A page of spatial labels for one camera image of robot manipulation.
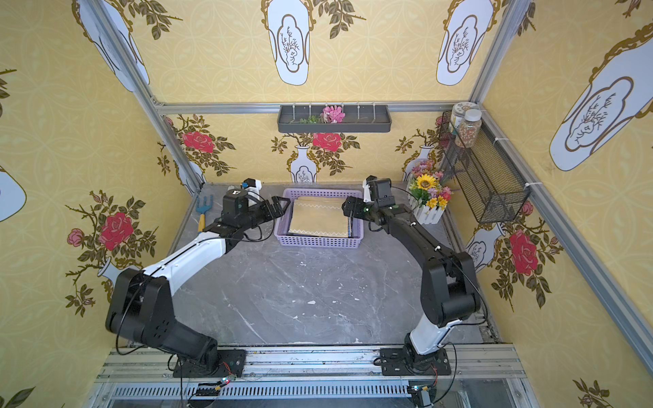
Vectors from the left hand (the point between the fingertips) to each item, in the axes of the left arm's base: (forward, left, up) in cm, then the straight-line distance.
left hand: (273, 201), depth 88 cm
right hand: (+1, -31, -3) cm, 31 cm away
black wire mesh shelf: (+2, -70, +9) cm, 71 cm away
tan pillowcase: (+3, -15, -13) cm, 21 cm away
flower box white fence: (+5, -57, -5) cm, 57 cm away
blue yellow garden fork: (+7, +33, -20) cm, 40 cm away
